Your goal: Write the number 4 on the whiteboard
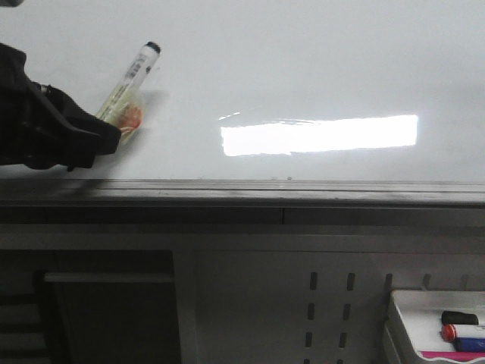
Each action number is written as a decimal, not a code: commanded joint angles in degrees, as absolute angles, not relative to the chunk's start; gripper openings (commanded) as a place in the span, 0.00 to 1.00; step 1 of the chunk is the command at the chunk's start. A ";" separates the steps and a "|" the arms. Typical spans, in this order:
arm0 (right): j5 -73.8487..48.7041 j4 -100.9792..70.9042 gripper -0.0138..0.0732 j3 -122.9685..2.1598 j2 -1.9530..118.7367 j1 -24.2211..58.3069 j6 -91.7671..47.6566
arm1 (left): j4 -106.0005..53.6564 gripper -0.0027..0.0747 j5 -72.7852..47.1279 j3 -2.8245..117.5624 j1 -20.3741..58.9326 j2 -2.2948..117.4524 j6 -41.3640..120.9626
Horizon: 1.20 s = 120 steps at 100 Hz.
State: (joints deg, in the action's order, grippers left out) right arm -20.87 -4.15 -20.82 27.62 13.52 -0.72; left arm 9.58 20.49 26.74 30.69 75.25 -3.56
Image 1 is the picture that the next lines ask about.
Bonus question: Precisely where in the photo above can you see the grey whiteboard bottom frame rail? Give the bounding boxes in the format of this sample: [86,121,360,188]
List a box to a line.
[1,179,484,228]

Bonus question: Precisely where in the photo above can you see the pink highlighter pen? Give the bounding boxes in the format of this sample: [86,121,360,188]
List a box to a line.
[420,351,484,362]

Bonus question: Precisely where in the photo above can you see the black marker cap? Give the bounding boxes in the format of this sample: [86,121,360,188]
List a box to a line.
[441,310,479,325]

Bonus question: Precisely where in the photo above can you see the white whiteboard marker with tape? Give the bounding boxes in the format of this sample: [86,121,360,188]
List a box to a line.
[96,42,161,145]

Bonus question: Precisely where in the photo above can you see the white whiteboard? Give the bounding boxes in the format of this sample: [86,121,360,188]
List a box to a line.
[1,1,484,183]

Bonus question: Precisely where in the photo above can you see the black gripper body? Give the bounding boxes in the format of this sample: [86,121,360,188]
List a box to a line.
[1,44,121,171]

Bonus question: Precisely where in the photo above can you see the dark grey cabinet panel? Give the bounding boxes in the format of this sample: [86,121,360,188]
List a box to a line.
[1,250,182,363]

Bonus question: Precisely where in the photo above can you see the white perforated pegboard panel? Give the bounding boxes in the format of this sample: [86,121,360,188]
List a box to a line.
[175,249,484,363]

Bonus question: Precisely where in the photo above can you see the white wavy-edged marker tray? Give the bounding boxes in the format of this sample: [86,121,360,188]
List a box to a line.
[383,290,484,363]

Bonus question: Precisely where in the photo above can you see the blue capped whiteboard marker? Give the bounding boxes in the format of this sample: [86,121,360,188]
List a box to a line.
[453,337,485,353]

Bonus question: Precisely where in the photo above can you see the red capped whiteboard marker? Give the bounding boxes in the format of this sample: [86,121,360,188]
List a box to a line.
[441,324,484,342]

